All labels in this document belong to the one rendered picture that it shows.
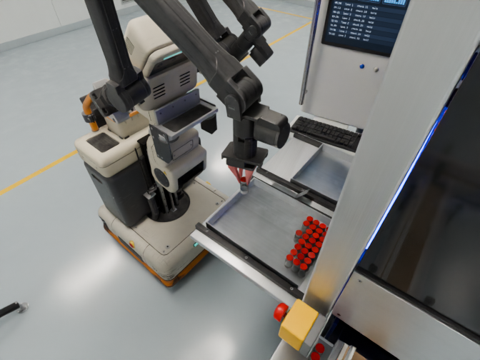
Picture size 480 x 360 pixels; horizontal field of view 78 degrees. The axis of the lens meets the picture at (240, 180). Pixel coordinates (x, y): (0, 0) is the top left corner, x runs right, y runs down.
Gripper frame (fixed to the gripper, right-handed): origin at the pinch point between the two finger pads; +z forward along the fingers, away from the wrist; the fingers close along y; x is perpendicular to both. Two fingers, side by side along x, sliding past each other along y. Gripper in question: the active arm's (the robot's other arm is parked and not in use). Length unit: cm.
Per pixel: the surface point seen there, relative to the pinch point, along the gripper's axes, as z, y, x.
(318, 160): 21, 16, 46
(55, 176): 104, -185, 63
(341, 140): 25, 23, 71
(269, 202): 23.2, 3.5, 17.6
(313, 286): 7.2, 22.7, -19.2
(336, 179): 22.1, 24.1, 37.6
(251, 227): 24.2, 0.9, 5.2
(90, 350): 114, -71, -28
